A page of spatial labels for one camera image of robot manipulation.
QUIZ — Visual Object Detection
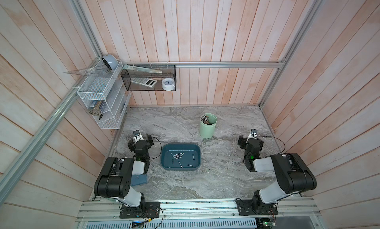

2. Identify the light blue round speaker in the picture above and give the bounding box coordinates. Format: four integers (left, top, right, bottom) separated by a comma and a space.
102, 54, 118, 71

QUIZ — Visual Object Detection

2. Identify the white wire mesh shelf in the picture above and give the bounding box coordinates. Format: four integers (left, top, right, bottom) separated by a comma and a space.
77, 59, 131, 130

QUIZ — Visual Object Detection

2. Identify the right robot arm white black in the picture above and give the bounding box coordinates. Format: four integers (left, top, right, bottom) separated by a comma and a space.
238, 131, 317, 213

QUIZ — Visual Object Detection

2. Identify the teal plastic storage tray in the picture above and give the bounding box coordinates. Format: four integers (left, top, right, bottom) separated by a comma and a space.
160, 143, 201, 171

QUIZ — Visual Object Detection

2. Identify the black wire mesh basket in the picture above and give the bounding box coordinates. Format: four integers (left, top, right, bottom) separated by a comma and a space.
120, 65, 177, 91

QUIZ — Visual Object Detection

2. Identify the pencils bundle in cup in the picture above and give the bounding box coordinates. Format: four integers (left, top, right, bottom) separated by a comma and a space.
200, 115, 210, 125

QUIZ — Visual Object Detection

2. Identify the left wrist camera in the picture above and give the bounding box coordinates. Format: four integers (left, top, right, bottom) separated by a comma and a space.
133, 130, 143, 142

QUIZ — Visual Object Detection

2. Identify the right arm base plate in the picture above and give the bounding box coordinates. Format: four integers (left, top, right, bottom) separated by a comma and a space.
235, 198, 278, 216

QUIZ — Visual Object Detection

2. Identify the aluminium front rail frame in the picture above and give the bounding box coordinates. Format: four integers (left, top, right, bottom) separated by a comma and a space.
74, 195, 326, 229

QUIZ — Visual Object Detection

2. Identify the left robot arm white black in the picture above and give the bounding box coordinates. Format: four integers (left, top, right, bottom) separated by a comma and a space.
94, 130, 154, 210

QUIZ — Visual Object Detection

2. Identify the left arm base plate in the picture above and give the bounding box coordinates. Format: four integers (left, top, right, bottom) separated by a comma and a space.
119, 202, 160, 219

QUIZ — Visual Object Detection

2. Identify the horizontal aluminium wall rail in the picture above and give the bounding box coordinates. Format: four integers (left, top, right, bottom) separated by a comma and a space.
123, 61, 284, 68

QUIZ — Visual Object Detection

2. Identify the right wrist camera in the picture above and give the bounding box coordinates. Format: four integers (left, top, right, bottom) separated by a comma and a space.
248, 129, 258, 139

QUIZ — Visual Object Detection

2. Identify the white calculator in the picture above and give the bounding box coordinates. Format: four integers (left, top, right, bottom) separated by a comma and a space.
131, 78, 157, 88

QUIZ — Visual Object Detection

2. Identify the clear green ruler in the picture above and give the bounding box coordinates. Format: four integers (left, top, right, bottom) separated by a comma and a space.
123, 65, 162, 74

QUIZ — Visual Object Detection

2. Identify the clear triangle ruler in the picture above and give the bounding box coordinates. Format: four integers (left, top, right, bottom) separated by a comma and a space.
64, 66, 112, 77

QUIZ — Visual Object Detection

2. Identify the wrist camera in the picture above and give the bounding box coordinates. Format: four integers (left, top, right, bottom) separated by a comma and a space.
248, 129, 258, 139
133, 130, 143, 142

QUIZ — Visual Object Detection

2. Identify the white tape roll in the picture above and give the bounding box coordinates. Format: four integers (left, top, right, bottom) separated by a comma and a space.
161, 78, 176, 91

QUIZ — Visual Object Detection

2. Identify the rolled silver brush bundle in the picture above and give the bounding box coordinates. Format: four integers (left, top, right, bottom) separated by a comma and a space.
88, 100, 105, 116

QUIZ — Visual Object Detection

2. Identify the mint green pencil cup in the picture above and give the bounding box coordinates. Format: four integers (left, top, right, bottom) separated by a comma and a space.
199, 113, 217, 139

